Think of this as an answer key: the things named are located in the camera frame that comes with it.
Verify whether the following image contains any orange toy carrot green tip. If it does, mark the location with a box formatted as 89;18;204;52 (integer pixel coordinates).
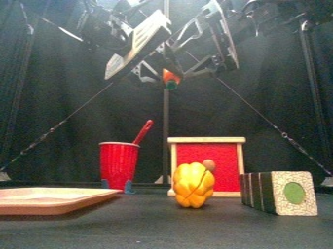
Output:
161;68;183;91

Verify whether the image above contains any pink square plate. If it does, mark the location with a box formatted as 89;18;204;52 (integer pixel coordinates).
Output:
0;186;123;217

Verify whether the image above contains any red plastic spoon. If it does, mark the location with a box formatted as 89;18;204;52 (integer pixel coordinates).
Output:
131;119;155;146

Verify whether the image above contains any wooden box red panel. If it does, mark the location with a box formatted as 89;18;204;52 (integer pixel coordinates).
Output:
165;136;247;198

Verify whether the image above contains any red plastic cup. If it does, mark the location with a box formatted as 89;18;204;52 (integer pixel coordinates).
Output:
97;141;141;191

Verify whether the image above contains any yellow toy bell pepper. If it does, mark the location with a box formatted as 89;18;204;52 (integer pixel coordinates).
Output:
171;158;216;209

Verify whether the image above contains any toy sushi roll slice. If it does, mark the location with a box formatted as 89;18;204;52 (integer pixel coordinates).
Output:
239;173;252;206

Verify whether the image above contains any toy sushi roll green centre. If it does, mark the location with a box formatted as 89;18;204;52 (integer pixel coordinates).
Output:
259;170;319;217

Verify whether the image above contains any thin black frame post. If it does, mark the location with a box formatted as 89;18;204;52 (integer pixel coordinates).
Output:
160;87;171;185

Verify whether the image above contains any thick black frame post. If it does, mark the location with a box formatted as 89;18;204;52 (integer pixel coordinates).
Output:
298;18;333;169

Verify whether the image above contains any diagonal brace cable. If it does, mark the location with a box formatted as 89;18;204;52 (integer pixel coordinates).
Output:
0;81;115;172
214;77;333;178

